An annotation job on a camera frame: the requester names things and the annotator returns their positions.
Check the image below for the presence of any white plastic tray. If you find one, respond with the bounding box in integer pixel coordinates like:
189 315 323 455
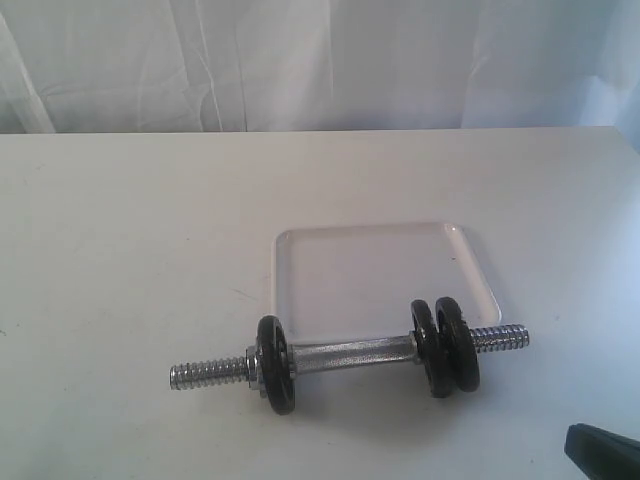
271 221 502 343

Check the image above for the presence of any chrome threaded dumbbell bar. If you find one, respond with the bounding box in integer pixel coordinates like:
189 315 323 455
169 324 529 396

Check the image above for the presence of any black weight plate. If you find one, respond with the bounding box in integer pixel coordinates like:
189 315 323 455
435 297 480 393
411 299 449 398
256 315 296 415

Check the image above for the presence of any white backdrop curtain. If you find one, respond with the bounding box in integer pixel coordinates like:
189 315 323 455
1 1 639 135

